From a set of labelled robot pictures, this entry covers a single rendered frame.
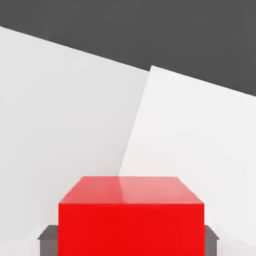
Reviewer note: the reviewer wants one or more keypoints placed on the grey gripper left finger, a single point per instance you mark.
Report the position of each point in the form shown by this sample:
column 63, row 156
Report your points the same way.
column 49, row 240

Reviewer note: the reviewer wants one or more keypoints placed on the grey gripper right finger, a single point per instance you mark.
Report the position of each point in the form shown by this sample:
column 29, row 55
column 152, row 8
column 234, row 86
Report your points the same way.
column 210, row 242

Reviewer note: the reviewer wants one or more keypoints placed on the small red cube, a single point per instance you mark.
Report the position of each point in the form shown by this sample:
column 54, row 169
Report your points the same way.
column 131, row 228

